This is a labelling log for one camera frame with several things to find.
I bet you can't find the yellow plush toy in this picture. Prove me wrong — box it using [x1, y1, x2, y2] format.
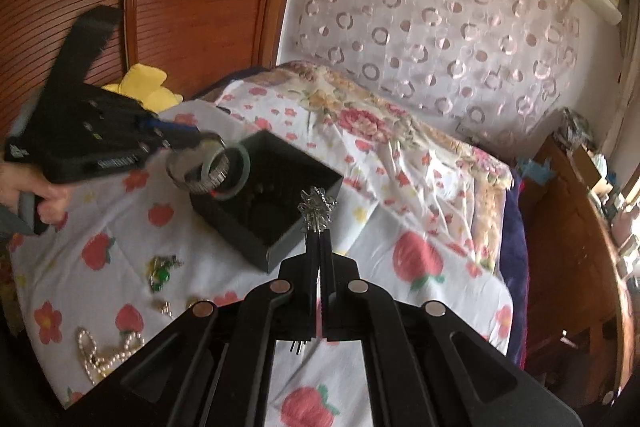
[102, 63, 183, 113]

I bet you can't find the pale green jade bangle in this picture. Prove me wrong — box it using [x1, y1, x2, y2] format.
[209, 142, 250, 200]

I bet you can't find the floral pillow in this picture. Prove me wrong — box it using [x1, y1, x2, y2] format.
[205, 61, 514, 275]

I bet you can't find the green stone silver brooch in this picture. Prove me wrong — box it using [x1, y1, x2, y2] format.
[146, 256, 183, 294]

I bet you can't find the cardboard box on cabinet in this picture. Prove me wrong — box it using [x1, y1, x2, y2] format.
[572, 145, 602, 190]

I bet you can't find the floral strawberry bed sheet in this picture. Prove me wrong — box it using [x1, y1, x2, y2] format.
[8, 76, 516, 427]

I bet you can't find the black cardboard box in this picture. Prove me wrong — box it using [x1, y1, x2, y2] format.
[190, 130, 343, 273]

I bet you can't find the wooden side cabinet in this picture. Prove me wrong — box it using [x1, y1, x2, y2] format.
[520, 138, 637, 409]

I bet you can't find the silver cuff bracelet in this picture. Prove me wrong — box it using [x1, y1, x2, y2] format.
[165, 132, 231, 196]

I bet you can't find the sheer circle pattern curtain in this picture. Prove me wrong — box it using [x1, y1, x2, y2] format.
[279, 0, 580, 156]

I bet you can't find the left hand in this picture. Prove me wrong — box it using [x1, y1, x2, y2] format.
[0, 156, 74, 226]

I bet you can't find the small flower earring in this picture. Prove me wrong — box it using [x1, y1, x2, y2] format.
[154, 300, 174, 319]

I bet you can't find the pearl necklace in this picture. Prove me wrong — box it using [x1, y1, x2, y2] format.
[74, 326, 147, 385]

